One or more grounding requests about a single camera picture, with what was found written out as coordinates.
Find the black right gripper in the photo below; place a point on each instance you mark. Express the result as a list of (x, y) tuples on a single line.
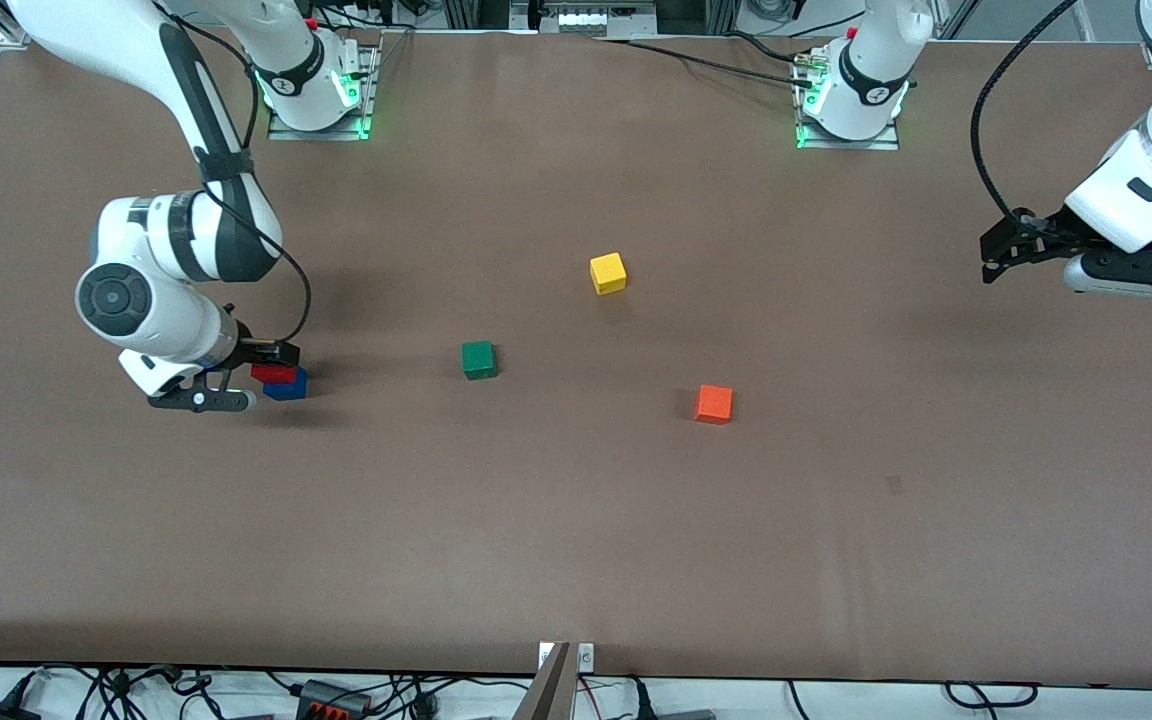
[(258, 352)]

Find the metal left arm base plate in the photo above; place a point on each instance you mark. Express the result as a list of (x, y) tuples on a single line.
[(851, 144)]

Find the black plug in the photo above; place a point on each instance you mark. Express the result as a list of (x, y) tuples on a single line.
[(642, 705)]

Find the green wooden block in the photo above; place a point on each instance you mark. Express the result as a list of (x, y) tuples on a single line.
[(478, 361)]

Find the orange wooden block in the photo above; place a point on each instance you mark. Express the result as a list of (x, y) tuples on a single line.
[(713, 404)]

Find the red wooden block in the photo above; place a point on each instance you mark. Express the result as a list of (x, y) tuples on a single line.
[(274, 374)]

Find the aluminium frame strut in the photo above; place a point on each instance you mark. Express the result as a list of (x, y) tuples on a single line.
[(8, 40)]

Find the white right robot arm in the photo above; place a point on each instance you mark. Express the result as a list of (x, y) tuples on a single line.
[(181, 325)]

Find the brown table mat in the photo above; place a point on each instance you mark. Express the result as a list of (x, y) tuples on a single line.
[(576, 520)]

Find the black orange connector block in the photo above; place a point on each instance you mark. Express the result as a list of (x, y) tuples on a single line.
[(331, 698)]

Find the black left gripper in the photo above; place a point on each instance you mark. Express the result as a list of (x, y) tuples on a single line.
[(1038, 241)]

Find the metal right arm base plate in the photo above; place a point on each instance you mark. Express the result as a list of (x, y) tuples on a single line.
[(321, 134)]

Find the small metal post bracket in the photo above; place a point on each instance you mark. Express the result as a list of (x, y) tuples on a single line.
[(587, 657)]

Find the blue wooden block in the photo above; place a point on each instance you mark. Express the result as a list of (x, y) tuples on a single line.
[(288, 390)]

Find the aluminium camera post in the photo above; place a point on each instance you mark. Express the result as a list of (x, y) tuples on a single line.
[(548, 695)]

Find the yellow wooden block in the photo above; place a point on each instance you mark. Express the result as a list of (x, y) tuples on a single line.
[(608, 274)]

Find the grey electronics box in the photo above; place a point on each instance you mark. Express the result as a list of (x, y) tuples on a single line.
[(596, 18)]

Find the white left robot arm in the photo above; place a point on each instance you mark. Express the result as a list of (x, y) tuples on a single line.
[(876, 30)]

